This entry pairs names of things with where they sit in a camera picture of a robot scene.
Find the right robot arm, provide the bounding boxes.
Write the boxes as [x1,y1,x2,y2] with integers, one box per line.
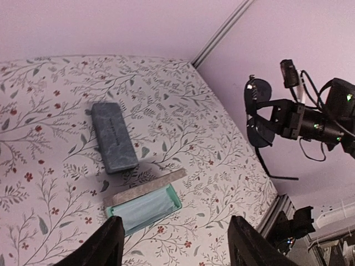
[244,78,354,156]

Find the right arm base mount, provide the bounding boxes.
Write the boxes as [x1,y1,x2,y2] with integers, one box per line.
[266,206,316,255]

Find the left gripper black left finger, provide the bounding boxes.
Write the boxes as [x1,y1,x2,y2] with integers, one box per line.
[56,216,124,266]

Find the beige-grey glasses case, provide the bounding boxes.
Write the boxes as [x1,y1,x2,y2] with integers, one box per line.
[103,168,187,236]

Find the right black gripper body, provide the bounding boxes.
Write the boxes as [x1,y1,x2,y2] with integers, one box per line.
[273,100,305,139]

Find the blue-grey glasses case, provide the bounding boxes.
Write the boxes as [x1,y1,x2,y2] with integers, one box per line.
[91,103,139,175]

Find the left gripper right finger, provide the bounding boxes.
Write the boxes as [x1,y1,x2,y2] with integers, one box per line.
[227,216,296,266]

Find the light blue cloth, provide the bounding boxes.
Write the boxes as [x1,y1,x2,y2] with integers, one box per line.
[106,185,182,236]

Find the thin black-framed glasses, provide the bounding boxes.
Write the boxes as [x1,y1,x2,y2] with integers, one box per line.
[244,74,299,181]

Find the front aluminium rail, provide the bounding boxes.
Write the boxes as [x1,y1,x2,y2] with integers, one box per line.
[256,194,296,238]

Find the right aluminium post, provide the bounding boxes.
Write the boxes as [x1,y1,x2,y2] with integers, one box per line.
[191,0,255,69]

